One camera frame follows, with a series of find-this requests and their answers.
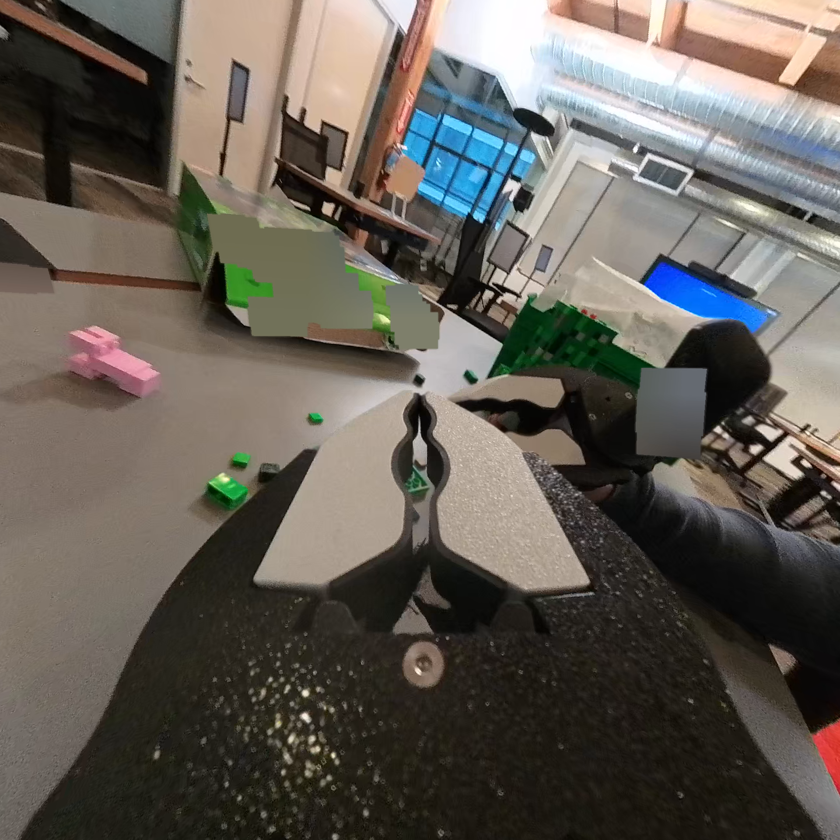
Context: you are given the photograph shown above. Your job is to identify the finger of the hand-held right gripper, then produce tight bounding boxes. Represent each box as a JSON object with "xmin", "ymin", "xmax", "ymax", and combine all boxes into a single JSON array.
[
  {"xmin": 495, "ymin": 408, "xmax": 586, "ymax": 468},
  {"xmin": 448, "ymin": 377, "xmax": 572, "ymax": 424}
]

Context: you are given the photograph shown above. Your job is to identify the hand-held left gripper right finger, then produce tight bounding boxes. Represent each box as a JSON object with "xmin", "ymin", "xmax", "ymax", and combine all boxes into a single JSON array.
[{"xmin": 422, "ymin": 391, "xmax": 593, "ymax": 599}]

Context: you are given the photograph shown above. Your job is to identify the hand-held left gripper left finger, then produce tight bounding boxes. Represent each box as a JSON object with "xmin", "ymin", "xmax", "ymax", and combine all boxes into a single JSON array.
[{"xmin": 251, "ymin": 391, "xmax": 424, "ymax": 592}]

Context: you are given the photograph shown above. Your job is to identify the person's right forearm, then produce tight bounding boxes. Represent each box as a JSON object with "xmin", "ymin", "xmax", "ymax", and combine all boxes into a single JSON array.
[{"xmin": 600, "ymin": 471, "xmax": 840, "ymax": 677}]

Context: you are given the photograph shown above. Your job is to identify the grey desk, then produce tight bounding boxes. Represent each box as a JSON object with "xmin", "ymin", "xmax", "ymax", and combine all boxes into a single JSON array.
[{"xmin": 0, "ymin": 192, "xmax": 829, "ymax": 840}]

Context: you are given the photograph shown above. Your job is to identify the green checkered brick cube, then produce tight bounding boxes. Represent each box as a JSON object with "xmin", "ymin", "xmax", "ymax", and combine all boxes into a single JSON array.
[{"xmin": 487, "ymin": 297, "xmax": 641, "ymax": 395}]

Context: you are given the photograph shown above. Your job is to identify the green hollow toy brick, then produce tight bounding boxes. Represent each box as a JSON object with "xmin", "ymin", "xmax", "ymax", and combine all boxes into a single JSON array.
[{"xmin": 205, "ymin": 474, "xmax": 249, "ymax": 510}]

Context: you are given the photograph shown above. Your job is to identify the clear plastic bag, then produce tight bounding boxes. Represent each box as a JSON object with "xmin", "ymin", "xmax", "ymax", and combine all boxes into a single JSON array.
[{"xmin": 535, "ymin": 256, "xmax": 700, "ymax": 368}]

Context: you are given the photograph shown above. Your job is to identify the grey screen on stand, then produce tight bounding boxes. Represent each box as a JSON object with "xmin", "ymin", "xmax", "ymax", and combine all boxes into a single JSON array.
[{"xmin": 486, "ymin": 222, "xmax": 530, "ymax": 271}]

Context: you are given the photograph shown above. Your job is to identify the blue screen monitor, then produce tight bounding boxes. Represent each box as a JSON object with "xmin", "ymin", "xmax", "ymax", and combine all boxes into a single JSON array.
[{"xmin": 640, "ymin": 255, "xmax": 782, "ymax": 337}]

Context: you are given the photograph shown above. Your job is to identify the tan book stand board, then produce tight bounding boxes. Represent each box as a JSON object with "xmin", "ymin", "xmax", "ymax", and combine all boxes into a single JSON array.
[{"xmin": 387, "ymin": 156, "xmax": 427, "ymax": 217}]

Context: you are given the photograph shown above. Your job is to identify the blue-lit window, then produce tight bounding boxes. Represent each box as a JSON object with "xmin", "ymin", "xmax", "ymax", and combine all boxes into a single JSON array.
[{"xmin": 399, "ymin": 108, "xmax": 538, "ymax": 221}]

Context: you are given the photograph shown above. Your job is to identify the white air vent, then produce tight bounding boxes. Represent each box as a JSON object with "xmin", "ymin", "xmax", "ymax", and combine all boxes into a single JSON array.
[{"xmin": 633, "ymin": 152, "xmax": 695, "ymax": 195}]

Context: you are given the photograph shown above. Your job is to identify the black floor lamp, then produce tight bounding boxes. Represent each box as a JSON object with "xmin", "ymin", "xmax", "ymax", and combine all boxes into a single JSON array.
[{"xmin": 438, "ymin": 107, "xmax": 560, "ymax": 309}]

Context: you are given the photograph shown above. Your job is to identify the pink toy pig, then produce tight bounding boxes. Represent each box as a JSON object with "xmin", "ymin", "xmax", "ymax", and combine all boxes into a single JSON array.
[{"xmin": 67, "ymin": 326, "xmax": 162, "ymax": 399}]

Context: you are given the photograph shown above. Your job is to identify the green cardboard toy box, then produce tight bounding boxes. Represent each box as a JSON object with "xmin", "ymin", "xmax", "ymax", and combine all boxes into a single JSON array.
[{"xmin": 175, "ymin": 163, "xmax": 445, "ymax": 357}]

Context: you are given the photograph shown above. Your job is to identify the black office chair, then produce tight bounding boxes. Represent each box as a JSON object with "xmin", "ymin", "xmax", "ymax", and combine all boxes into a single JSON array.
[{"xmin": 279, "ymin": 97, "xmax": 330, "ymax": 198}]

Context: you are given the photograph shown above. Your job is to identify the white door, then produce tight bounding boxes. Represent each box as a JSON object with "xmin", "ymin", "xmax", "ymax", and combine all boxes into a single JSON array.
[{"xmin": 172, "ymin": 0, "xmax": 306, "ymax": 194}]

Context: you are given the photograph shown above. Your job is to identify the dark table with wooden edge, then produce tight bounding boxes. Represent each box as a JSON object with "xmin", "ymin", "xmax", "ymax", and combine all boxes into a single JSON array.
[{"xmin": 0, "ymin": 0, "xmax": 149, "ymax": 206}]

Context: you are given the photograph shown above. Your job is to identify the silver air duct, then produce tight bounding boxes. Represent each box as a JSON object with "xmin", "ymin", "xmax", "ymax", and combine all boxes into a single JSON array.
[
  {"xmin": 533, "ymin": 29, "xmax": 840, "ymax": 185},
  {"xmin": 610, "ymin": 154, "xmax": 840, "ymax": 240}
]

